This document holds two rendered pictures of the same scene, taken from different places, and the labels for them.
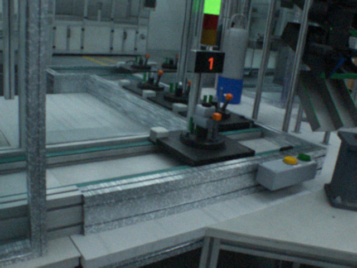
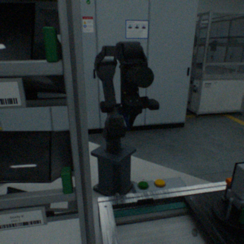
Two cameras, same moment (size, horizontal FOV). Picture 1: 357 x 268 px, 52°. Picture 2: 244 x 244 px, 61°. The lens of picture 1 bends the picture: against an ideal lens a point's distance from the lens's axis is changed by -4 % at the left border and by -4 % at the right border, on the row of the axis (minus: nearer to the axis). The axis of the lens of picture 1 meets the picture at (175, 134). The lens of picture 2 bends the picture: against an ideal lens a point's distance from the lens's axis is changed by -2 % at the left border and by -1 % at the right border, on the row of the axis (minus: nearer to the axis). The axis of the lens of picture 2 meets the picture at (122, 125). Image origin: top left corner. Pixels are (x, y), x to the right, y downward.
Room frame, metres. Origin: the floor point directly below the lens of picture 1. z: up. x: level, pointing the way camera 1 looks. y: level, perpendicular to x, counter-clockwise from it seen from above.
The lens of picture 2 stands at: (1.75, -0.18, 1.49)
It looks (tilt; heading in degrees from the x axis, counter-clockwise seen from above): 22 degrees down; 206
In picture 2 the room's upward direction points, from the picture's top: straight up
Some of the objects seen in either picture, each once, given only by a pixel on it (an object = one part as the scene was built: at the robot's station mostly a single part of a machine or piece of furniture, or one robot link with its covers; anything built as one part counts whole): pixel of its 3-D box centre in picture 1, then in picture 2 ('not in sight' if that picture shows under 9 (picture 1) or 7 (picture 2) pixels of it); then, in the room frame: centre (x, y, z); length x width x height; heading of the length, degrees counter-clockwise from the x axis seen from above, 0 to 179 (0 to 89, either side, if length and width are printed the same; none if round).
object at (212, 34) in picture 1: (208, 37); not in sight; (1.27, -0.07, 1.28); 0.05 x 0.05 x 0.05
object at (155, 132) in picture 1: (158, 134); not in sight; (1.15, 0.05, 0.97); 0.05 x 0.05 x 0.04; 37
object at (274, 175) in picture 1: (288, 171); (159, 189); (1.06, -0.35, 0.93); 0.21 x 0.07 x 0.06; 127
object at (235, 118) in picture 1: (214, 104); not in sight; (1.49, -0.14, 1.01); 0.24 x 0.24 x 0.13; 37
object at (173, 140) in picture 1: (201, 144); (233, 218); (1.13, -0.08, 0.96); 0.24 x 0.24 x 0.02; 37
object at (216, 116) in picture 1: (213, 125); (229, 190); (1.09, -0.11, 1.04); 0.04 x 0.02 x 0.08; 37
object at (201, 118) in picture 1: (203, 113); (243, 195); (1.14, -0.08, 1.06); 0.08 x 0.04 x 0.07; 37
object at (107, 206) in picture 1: (228, 178); (209, 197); (1.00, -0.16, 0.91); 0.89 x 0.06 x 0.11; 127
